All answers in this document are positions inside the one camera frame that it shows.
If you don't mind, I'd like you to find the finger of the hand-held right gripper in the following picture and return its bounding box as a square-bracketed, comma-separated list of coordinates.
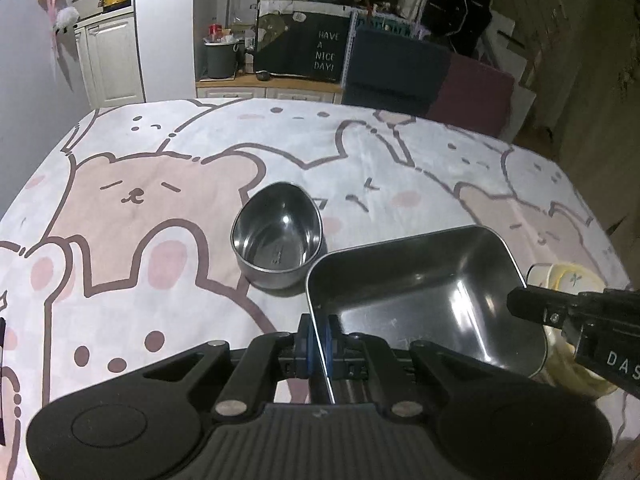
[505, 284, 577, 332]

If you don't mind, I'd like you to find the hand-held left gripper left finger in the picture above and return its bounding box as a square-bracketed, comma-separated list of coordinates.
[142, 314, 317, 420]

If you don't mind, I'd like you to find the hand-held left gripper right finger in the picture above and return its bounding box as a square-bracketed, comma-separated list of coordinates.
[324, 312, 502, 419]

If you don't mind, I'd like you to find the cream two-handled bowl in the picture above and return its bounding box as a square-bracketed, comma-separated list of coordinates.
[525, 262, 633, 401]

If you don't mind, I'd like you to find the square steel container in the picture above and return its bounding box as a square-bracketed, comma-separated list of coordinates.
[305, 226, 548, 403]

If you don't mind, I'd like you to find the oval steel bowl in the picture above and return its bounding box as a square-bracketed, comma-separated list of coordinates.
[230, 182, 325, 291]

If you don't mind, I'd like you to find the bear-print tablecloth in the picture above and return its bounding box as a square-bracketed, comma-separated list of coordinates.
[0, 97, 631, 461]

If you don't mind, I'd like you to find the maroon chair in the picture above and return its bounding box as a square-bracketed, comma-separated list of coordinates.
[427, 52, 516, 138]

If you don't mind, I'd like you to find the dark blue chair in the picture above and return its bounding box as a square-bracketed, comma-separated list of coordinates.
[342, 27, 451, 116]

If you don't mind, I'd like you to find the black lettered cabinet curtain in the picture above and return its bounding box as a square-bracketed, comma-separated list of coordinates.
[255, 7, 351, 83]

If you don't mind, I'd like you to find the grey trash bin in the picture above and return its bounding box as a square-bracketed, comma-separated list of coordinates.
[204, 37, 246, 80]

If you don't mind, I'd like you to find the black phone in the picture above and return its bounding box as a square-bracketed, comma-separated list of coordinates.
[0, 317, 7, 446]

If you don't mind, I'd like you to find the black white-trimmed vest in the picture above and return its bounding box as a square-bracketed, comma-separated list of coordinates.
[420, 0, 501, 58]

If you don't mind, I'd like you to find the white kitchen cabinet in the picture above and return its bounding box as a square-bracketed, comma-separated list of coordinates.
[75, 15, 146, 108]

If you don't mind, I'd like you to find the white plush toy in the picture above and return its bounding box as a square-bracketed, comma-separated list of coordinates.
[55, 7, 81, 31]

